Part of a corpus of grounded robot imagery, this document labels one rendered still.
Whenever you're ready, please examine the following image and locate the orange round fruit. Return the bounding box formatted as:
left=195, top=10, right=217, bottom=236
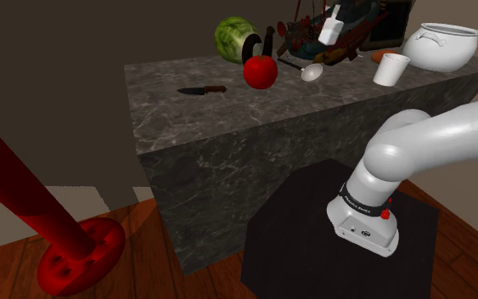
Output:
left=370, top=48, right=397, bottom=65

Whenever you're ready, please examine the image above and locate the white cup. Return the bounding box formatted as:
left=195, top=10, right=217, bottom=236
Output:
left=372, top=53, right=412, bottom=87

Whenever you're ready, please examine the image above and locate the green cabbage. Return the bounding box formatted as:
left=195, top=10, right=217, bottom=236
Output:
left=214, top=15, right=262, bottom=65

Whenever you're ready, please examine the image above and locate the white bottle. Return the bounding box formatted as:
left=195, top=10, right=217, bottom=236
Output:
left=317, top=3, right=346, bottom=47

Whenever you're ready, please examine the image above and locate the dark framed board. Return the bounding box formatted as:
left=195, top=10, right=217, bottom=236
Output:
left=365, top=0, right=414, bottom=53

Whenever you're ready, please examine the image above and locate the black robot stand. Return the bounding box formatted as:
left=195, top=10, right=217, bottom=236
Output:
left=240, top=158, right=441, bottom=299

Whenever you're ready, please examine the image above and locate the red pole with round base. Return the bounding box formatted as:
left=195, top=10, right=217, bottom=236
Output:
left=0, top=108, right=127, bottom=298

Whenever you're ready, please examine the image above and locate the black curved object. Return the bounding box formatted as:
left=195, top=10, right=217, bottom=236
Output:
left=241, top=33, right=262, bottom=65

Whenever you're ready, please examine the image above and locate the silver ladle with black handle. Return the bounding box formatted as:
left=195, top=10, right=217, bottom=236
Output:
left=277, top=57, right=324, bottom=83

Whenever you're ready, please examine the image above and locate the white pot with handles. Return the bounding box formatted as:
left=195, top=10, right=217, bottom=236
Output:
left=402, top=22, right=478, bottom=74

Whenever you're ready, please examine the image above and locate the model sailing ship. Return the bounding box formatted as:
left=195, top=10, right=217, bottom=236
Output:
left=276, top=0, right=391, bottom=67

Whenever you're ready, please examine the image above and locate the knife with brown handle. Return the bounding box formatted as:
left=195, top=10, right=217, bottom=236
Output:
left=176, top=85, right=228, bottom=97

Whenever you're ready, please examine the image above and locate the red apple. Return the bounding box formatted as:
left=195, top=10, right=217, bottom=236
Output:
left=243, top=54, right=279, bottom=90

